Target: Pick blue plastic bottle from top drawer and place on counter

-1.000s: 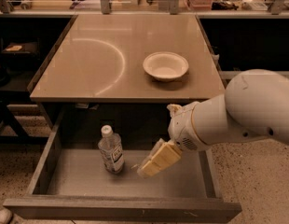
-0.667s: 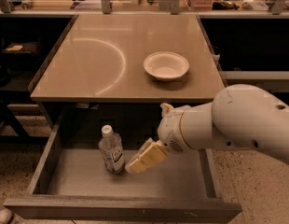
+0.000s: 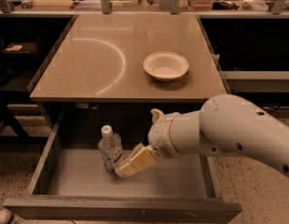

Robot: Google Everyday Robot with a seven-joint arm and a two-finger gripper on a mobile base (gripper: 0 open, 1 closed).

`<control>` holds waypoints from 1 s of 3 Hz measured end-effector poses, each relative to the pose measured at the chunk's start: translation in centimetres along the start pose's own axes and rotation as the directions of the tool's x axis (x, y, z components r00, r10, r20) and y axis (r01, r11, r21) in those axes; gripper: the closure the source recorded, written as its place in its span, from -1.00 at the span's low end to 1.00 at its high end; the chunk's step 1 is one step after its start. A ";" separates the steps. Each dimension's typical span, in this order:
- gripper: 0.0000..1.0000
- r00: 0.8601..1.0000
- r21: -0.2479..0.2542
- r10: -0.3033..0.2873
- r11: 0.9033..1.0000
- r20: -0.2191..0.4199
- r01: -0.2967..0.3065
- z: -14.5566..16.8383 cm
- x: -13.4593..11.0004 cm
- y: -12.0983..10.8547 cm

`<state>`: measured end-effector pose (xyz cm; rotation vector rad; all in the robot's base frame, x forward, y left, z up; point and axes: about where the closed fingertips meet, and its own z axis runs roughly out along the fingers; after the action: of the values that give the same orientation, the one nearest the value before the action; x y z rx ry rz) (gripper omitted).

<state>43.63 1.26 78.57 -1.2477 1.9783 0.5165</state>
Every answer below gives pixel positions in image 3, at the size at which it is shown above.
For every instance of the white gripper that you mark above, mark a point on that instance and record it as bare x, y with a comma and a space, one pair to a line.
158, 135

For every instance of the clear plastic water bottle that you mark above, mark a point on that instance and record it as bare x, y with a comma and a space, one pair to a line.
111, 148

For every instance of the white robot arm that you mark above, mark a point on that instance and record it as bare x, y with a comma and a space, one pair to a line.
226, 125

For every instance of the grey cabinet with counter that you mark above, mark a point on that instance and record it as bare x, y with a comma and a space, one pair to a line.
101, 60

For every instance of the grey open top drawer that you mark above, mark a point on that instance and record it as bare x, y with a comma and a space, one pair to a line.
70, 181

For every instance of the white paper bowl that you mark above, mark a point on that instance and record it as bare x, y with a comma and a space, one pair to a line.
165, 66

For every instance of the white round object on floor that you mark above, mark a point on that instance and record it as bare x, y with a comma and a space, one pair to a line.
5, 216

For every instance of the clear plastic container on bench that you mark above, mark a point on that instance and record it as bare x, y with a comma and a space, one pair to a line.
254, 5

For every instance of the black side table frame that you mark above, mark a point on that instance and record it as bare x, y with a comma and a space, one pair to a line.
19, 61

